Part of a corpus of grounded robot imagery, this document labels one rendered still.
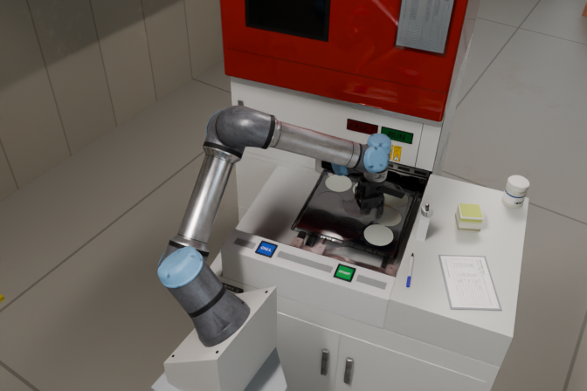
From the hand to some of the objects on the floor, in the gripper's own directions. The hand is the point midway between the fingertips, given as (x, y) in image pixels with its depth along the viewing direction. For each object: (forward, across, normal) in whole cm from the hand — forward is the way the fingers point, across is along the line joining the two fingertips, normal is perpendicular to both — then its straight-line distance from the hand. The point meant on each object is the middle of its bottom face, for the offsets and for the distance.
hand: (375, 219), depth 202 cm
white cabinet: (+92, +5, -3) cm, 92 cm away
